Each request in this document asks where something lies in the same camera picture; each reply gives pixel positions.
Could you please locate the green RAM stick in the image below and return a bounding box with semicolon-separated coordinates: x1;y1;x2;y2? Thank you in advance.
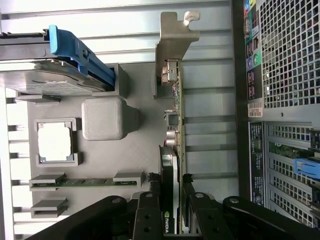
32;177;137;187

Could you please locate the grey printed parts rack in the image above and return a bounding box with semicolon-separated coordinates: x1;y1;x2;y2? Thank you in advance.
14;62;162;218

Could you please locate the silver CPU chip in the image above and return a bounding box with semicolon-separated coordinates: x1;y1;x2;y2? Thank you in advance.
37;122;76;163

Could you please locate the black open PC case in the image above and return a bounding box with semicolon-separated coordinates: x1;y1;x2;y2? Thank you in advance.
231;0;320;230

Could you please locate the hard disk with blue bracket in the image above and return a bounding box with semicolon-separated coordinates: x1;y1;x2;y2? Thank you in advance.
0;24;116;97

